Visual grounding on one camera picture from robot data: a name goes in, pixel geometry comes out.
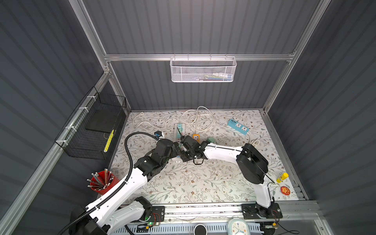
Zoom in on blue power strip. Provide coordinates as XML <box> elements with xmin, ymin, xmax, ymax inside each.
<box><xmin>228</xmin><ymin>119</ymin><xmax>249</xmax><ymax>135</ymax></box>

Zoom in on black pad in basket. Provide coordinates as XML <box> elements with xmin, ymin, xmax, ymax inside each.
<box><xmin>85</xmin><ymin>110</ymin><xmax>118</xmax><ymax>134</ymax></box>

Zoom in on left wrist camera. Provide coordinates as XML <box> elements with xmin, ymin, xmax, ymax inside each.
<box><xmin>154</xmin><ymin>131</ymin><xmax>164</xmax><ymax>139</ymax></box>

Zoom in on blue strip white cable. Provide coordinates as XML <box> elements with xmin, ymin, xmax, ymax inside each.
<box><xmin>245</xmin><ymin>132</ymin><xmax>262</xmax><ymax>149</ymax></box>

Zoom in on red round badge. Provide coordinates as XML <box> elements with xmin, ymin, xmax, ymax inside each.
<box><xmin>280</xmin><ymin>186</ymin><xmax>291</xmax><ymax>196</ymax></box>

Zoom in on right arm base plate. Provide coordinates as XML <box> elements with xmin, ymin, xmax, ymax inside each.
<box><xmin>241</xmin><ymin>202</ymin><xmax>283</xmax><ymax>219</ymax></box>

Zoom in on orange power strip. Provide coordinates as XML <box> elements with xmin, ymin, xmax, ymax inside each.
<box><xmin>193</xmin><ymin>134</ymin><xmax>200</xmax><ymax>142</ymax></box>

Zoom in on white power strip cable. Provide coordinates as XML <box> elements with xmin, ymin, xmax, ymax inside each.
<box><xmin>132</xmin><ymin>111</ymin><xmax>180</xmax><ymax>130</ymax></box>

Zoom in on white multicolour power strip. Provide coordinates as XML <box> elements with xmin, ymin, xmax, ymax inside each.
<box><xmin>174</xmin><ymin>123</ymin><xmax>185</xmax><ymax>149</ymax></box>

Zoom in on white analog clock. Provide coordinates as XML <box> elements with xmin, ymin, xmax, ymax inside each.
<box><xmin>227</xmin><ymin>218</ymin><xmax>251</xmax><ymax>235</ymax></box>

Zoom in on orange strip white cable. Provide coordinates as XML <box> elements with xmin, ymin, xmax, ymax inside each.
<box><xmin>180</xmin><ymin>105</ymin><xmax>215</xmax><ymax>134</ymax></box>

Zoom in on white wire wall basket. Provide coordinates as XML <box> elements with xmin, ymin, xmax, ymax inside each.
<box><xmin>169</xmin><ymin>56</ymin><xmax>237</xmax><ymax>83</ymax></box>

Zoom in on markers in white basket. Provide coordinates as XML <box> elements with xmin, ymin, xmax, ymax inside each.
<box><xmin>194</xmin><ymin>73</ymin><xmax>233</xmax><ymax>82</ymax></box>

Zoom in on yellow marker in basket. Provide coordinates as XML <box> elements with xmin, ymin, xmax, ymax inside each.
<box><xmin>103</xmin><ymin>129</ymin><xmax>115</xmax><ymax>153</ymax></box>

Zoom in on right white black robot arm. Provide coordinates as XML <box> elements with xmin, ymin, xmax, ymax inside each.
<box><xmin>180</xmin><ymin>136</ymin><xmax>274</xmax><ymax>209</ymax></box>

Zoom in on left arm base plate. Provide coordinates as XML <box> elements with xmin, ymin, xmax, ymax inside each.
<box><xmin>132</xmin><ymin>206</ymin><xmax>165</xmax><ymax>223</ymax></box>

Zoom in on red pencil cup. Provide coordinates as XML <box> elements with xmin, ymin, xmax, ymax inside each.
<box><xmin>87</xmin><ymin>168</ymin><xmax>119</xmax><ymax>195</ymax></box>

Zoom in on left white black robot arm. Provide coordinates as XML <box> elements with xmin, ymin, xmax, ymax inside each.
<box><xmin>58</xmin><ymin>132</ymin><xmax>181</xmax><ymax>235</ymax></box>

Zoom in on black wire wall basket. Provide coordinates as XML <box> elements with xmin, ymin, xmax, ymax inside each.
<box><xmin>55</xmin><ymin>88</ymin><xmax>127</xmax><ymax>160</ymax></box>

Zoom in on yellow small toy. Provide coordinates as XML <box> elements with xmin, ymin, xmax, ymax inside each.
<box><xmin>276</xmin><ymin>172</ymin><xmax>289</xmax><ymax>184</ymax></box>

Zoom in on floral table mat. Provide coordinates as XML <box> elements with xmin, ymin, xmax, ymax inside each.
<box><xmin>111</xmin><ymin>109</ymin><xmax>286</xmax><ymax>204</ymax></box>

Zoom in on black round knob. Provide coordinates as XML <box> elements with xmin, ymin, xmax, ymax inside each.
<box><xmin>193</xmin><ymin>224</ymin><xmax>208</xmax><ymax>235</ymax></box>

